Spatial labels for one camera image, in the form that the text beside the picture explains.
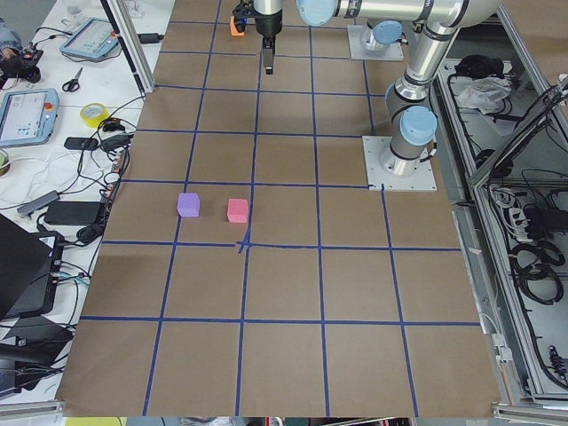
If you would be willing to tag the teach pendant tablet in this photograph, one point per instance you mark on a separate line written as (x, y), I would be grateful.
(93, 41)
(28, 117)

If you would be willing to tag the black laptop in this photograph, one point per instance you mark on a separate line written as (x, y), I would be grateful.
(29, 262)

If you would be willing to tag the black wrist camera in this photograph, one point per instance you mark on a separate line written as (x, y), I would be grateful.
(244, 9)

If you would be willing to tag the aluminium frame post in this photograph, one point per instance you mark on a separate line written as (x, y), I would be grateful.
(119, 18)

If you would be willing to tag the purple foam block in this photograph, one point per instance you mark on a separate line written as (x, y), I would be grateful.
(188, 205)

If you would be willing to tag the orange foam block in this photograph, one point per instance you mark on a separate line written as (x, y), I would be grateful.
(238, 26)

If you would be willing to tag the black handled scissors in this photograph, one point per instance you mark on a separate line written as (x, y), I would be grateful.
(72, 85)

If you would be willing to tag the yellow tape roll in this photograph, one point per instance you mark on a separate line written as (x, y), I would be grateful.
(94, 114)

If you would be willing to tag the black power adapter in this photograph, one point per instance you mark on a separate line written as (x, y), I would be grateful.
(72, 212)

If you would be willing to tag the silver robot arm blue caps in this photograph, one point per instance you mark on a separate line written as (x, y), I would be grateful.
(415, 125)

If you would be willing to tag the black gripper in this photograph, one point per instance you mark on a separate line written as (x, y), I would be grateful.
(268, 27)

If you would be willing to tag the grey usb hub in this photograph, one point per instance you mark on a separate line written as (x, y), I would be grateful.
(41, 202)

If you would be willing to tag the far teach pendant tablet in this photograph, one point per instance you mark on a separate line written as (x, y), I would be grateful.
(93, 41)

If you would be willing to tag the brown paper mat blue grid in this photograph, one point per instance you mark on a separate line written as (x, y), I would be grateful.
(331, 300)

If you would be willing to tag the white crumpled cloth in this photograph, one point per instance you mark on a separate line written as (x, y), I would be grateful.
(486, 95)

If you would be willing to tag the near teach pendant tablet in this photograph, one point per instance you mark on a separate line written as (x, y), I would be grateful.
(28, 117)

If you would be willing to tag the black phone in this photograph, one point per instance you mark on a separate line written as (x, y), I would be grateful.
(81, 143)

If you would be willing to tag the pink foam block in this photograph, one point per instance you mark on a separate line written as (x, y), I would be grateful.
(238, 211)

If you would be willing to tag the white power strip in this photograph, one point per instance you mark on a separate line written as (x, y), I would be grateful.
(518, 224)

